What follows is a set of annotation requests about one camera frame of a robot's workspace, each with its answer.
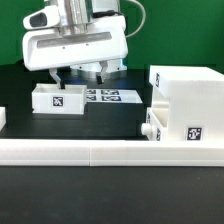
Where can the white drawer tray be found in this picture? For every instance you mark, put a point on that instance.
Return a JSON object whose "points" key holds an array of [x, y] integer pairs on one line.
{"points": [[49, 99], [155, 126]]}

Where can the white drawer cabinet box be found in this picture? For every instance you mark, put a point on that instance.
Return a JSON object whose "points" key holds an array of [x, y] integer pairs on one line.
{"points": [[194, 98]]}

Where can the white rear drawer tray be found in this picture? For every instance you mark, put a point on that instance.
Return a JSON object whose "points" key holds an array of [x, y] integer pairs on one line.
{"points": [[49, 99]]}

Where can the white front fence rail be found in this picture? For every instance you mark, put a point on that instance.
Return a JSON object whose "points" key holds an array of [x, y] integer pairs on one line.
{"points": [[30, 152]]}

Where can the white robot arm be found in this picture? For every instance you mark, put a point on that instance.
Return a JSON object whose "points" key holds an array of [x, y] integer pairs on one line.
{"points": [[66, 33]]}

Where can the white marker tag sheet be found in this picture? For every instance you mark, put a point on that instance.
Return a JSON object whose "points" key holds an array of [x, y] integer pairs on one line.
{"points": [[113, 96]]}

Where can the white front drawer tray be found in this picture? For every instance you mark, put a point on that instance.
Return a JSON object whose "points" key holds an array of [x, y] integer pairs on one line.
{"points": [[155, 126]]}

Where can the white fence rail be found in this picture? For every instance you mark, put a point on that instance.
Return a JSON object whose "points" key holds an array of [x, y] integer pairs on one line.
{"points": [[2, 117], [30, 152]]}

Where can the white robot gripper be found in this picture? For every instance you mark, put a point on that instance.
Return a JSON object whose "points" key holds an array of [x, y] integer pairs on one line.
{"points": [[48, 49]]}

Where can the white left fence rail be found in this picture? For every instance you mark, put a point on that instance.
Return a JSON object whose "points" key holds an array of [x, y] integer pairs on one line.
{"points": [[2, 117]]}

